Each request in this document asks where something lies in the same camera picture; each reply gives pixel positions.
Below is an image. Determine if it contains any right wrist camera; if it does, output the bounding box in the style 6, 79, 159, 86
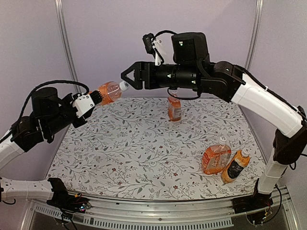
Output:
142, 33, 166, 66

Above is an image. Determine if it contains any dark label orange bottle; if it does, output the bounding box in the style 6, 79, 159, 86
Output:
221, 148, 251, 184

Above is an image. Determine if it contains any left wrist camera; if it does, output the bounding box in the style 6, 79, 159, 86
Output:
72, 94, 95, 118

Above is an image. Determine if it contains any aluminium frame post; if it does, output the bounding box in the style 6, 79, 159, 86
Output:
245, 0, 264, 70
55, 0, 78, 81

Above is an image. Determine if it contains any right aluminium frame post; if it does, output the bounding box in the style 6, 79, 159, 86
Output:
245, 0, 264, 70

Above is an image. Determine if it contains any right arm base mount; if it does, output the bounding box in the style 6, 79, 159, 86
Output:
231, 179, 273, 225

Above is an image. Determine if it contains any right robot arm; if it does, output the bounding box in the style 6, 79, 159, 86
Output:
121, 32, 307, 209

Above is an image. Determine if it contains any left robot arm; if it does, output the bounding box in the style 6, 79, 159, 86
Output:
0, 80, 103, 208

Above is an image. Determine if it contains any floral patterned table mat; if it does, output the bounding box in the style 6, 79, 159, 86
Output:
47, 98, 265, 200

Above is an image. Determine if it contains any left aluminium frame post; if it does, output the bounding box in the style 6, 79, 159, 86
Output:
55, 0, 78, 81

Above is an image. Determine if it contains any orange tea bottle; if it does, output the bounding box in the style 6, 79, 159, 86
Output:
168, 90, 181, 122
201, 136, 232, 175
97, 81, 129, 105

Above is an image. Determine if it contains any aluminium front rail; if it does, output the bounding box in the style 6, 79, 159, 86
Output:
21, 187, 300, 230

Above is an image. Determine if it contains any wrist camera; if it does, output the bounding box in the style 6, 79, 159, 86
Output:
142, 33, 166, 66
72, 94, 95, 118

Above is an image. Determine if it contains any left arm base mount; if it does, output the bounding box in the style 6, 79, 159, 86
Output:
47, 178, 91, 213

